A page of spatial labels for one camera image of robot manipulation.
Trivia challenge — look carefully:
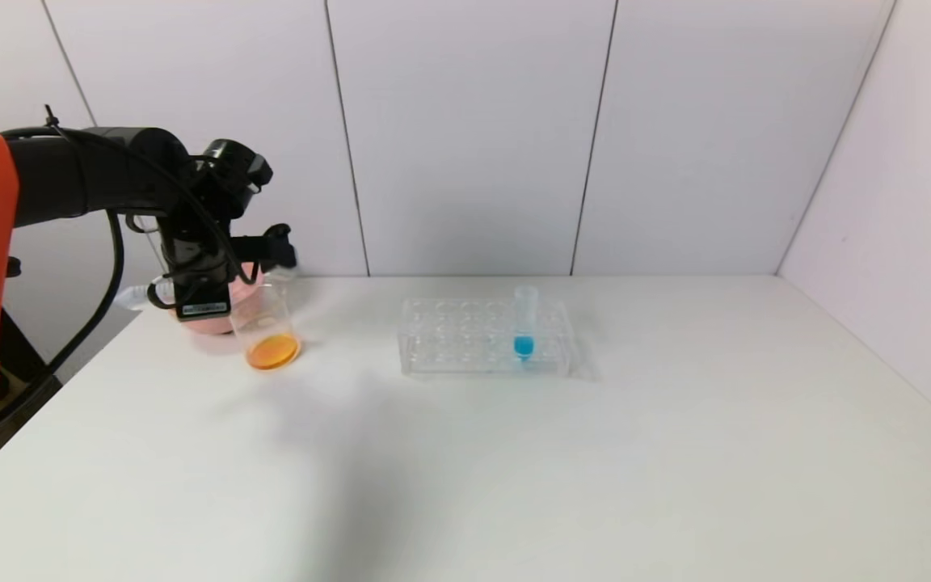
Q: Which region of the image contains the test tube with yellow pigment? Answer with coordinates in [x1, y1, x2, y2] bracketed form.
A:
[114, 275, 171, 314]

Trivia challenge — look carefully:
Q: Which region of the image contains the clear acrylic test tube rack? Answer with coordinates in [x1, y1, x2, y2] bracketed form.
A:
[401, 295, 575, 379]

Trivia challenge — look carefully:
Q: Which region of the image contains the test tube with blue pigment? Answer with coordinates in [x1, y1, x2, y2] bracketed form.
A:
[514, 285, 537, 361]

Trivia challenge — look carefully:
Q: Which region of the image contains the clear glass beaker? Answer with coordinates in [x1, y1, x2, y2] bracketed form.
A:
[227, 279, 302, 371]

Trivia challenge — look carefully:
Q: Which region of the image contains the pink plastic bowl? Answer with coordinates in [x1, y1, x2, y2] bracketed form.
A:
[179, 263, 264, 337]

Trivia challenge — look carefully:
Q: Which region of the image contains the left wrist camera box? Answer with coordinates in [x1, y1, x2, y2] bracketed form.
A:
[231, 224, 298, 272]

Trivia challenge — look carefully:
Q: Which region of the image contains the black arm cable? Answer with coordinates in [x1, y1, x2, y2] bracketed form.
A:
[0, 105, 264, 437]

